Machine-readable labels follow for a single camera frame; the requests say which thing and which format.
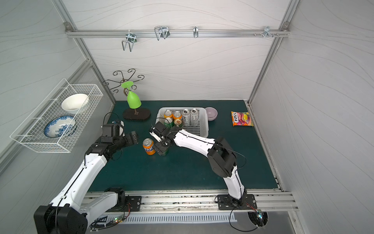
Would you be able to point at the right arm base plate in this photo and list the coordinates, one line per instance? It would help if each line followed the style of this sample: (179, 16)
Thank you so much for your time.
(227, 203)

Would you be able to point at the black metal cup stand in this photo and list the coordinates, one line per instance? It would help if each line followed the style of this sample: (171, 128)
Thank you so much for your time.
(134, 112)

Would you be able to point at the aluminium rail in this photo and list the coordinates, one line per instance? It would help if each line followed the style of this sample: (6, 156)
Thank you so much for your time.
(203, 201)
(150, 34)

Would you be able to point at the green gold-top can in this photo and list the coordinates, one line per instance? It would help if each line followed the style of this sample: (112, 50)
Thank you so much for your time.
(178, 123)

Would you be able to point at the white wire wall basket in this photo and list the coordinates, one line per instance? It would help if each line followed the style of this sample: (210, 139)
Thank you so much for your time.
(30, 131)

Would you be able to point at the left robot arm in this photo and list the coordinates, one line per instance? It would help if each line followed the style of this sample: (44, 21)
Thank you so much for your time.
(66, 214)

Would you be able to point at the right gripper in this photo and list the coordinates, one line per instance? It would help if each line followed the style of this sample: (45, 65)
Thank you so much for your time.
(161, 140)

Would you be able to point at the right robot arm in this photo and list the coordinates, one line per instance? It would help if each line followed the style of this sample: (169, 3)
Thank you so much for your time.
(222, 158)

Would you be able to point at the orange can back middle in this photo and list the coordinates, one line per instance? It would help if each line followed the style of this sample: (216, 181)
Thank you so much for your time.
(177, 115)

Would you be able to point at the orange can back left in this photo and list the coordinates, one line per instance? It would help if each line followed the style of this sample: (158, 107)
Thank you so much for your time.
(168, 114)

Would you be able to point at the blue patterned plate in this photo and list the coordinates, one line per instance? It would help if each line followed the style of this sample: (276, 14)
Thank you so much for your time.
(60, 126)

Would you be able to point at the Fox's candy bag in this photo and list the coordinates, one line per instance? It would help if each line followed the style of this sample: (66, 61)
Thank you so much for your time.
(241, 119)

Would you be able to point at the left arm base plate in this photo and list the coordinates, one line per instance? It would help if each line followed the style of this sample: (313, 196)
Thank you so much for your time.
(133, 203)

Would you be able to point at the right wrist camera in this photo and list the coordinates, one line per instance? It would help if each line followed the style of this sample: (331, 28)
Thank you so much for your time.
(155, 133)

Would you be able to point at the white bowl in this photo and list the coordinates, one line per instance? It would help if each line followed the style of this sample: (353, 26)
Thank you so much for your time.
(77, 103)

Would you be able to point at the aluminium front rail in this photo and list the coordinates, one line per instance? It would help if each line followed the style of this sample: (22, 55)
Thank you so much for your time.
(203, 201)

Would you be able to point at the aluminium top rail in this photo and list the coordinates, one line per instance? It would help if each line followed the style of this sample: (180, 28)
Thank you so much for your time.
(150, 34)

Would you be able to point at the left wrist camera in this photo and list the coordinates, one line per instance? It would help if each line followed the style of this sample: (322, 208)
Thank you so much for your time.
(112, 132)

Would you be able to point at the green plastic wine glass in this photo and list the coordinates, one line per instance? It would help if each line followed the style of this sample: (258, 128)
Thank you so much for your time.
(133, 99)

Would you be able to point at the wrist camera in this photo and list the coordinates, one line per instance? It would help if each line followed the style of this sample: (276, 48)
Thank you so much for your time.
(112, 132)
(155, 133)

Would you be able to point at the metal hook far left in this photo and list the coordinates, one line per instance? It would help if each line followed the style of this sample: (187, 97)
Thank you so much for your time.
(129, 41)

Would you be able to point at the white can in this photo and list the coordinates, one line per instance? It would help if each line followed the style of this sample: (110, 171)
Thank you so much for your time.
(194, 117)
(186, 116)

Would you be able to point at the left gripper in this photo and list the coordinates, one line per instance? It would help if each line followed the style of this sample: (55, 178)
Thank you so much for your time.
(128, 140)

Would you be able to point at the white can left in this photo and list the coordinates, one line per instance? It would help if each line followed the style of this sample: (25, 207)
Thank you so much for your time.
(186, 116)

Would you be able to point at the orange Fanta can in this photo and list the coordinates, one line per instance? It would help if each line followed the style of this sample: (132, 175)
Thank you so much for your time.
(148, 146)

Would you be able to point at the white can right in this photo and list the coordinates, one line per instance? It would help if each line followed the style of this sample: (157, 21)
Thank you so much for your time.
(194, 117)

